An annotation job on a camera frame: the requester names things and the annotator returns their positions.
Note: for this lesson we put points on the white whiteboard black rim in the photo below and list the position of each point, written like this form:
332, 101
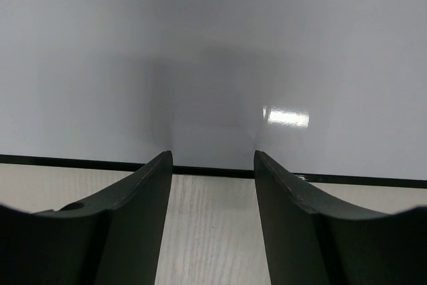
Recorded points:
323, 86

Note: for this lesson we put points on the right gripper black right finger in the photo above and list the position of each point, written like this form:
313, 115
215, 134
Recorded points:
312, 237

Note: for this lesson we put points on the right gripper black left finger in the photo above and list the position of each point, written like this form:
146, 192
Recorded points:
110, 237

